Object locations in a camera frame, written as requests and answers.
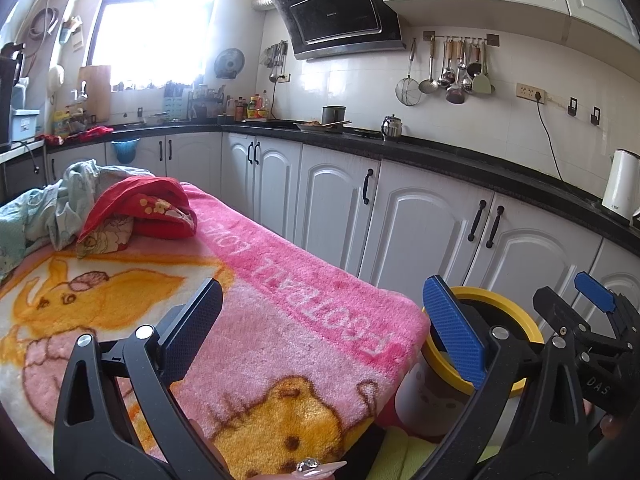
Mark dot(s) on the row of hanging kitchen utensils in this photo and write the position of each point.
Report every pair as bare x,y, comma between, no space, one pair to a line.
456,94

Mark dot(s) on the red floral padded cloth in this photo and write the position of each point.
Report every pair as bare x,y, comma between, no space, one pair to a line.
145,202

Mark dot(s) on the wooden cutting board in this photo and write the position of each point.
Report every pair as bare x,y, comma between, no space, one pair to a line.
95,92

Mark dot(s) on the group of condiment bottles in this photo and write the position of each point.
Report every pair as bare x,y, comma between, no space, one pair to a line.
252,107

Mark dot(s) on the teal utensil holder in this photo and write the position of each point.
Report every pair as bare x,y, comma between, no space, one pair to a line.
175,102

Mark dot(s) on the small wall fan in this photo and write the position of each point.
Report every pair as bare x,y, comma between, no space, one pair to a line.
229,62

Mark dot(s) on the black range hood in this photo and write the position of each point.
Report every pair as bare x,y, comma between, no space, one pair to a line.
340,15

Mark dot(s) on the wall power socket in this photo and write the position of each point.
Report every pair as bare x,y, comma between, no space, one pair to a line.
530,91

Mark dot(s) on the white electric kettle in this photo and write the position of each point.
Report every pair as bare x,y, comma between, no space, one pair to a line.
620,185

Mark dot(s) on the black kitchen countertop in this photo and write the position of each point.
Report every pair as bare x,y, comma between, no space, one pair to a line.
500,170

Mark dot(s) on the steel teapot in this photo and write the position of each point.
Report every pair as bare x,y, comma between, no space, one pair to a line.
392,127

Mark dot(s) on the person's right hand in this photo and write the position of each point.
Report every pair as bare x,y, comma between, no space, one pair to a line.
610,427

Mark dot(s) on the kitchen window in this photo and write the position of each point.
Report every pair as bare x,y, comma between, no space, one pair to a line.
150,25

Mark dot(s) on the plate of food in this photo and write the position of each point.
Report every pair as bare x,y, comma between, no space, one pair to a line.
312,125

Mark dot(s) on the blue storage box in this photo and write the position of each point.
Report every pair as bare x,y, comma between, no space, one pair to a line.
25,125

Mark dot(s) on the silver exhaust duct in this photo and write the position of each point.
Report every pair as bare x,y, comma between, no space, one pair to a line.
262,4

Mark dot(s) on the metal utensil rail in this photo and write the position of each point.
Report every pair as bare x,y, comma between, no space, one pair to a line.
460,37

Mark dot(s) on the light blue cloth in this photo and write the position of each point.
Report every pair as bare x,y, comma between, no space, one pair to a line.
45,205

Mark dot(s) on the black jug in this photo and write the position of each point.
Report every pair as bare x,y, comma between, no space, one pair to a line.
14,57

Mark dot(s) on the red rag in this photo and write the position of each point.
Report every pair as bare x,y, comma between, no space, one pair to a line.
92,133

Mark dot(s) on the blue hanging bin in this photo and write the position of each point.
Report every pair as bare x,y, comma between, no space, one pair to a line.
125,151

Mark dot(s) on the yellow packages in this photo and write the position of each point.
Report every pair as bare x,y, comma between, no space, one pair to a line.
62,122

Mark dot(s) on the metal faucet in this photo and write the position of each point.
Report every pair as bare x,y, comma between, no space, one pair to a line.
82,92

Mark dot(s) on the person's green clothing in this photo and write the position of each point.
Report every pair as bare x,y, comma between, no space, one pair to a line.
415,455

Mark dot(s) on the dark cooking pot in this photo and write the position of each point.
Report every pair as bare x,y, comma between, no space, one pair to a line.
334,115

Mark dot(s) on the black microwave oven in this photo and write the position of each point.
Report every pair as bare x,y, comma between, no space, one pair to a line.
4,110

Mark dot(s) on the hanging utensils beside hood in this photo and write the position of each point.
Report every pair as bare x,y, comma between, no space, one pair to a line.
276,57

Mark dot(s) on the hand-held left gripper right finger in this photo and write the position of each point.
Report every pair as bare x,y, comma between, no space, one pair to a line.
452,332

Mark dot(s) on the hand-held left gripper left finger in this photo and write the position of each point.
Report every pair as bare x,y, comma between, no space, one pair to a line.
192,330

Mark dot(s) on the pink cartoon blanket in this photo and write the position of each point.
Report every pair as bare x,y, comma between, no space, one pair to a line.
300,310

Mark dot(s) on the white lower kitchen cabinets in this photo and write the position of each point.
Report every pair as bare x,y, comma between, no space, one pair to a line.
425,230

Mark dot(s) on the dark spice rack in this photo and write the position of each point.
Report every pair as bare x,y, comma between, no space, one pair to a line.
205,102

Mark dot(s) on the yellow-rimmed trash bin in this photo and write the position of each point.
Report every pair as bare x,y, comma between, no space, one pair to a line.
527,325

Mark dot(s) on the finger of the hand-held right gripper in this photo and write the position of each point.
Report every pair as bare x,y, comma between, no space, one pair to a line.
552,310
595,297

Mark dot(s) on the person's left hand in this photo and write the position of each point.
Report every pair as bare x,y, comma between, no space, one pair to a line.
320,467

